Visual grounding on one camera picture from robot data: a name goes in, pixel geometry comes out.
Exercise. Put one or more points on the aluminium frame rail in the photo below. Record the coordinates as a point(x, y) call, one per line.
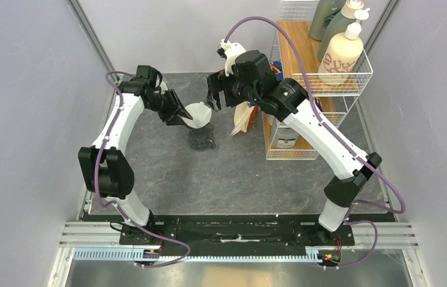
point(93, 254)

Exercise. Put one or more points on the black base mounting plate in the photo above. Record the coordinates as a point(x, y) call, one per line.
point(228, 235)

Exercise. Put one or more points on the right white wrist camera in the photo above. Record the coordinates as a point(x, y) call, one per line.
point(230, 51)

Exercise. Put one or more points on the white paper coffee filter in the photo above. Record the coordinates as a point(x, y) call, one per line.
point(200, 113)

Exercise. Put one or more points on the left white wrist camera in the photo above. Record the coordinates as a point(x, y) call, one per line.
point(162, 87)

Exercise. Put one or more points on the clear glass carafe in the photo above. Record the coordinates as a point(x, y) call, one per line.
point(202, 143)

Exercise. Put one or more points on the cream pump bottle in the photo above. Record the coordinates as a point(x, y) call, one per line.
point(341, 55)

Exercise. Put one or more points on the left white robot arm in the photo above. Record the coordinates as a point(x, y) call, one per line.
point(105, 169)

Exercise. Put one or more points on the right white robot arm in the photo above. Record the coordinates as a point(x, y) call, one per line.
point(248, 78)

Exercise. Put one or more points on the white wire shelf rack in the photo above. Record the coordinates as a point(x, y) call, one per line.
point(297, 52)

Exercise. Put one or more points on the blue Doritos chip bag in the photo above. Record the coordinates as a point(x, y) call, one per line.
point(276, 67)

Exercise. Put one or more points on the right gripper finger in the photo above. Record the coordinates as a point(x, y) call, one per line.
point(213, 101)
point(215, 82)

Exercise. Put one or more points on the dark transparent coffee dripper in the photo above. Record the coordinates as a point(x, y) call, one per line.
point(204, 131)

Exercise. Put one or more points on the yellow M&M's candy bag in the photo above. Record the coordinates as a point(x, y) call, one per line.
point(318, 104)

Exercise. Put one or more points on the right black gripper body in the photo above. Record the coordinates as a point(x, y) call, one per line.
point(235, 90)

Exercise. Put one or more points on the stack of paper filters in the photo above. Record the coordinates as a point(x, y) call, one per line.
point(244, 114)

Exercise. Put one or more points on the dark green bottle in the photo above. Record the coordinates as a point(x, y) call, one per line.
point(325, 11)

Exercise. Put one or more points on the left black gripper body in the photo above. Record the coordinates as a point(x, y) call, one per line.
point(168, 106)

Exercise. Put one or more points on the green pump bottle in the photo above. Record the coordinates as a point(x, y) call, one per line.
point(340, 23)

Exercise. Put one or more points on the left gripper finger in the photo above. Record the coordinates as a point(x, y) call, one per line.
point(179, 111)
point(178, 120)

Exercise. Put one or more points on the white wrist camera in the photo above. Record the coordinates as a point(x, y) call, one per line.
point(230, 51)
point(162, 87)

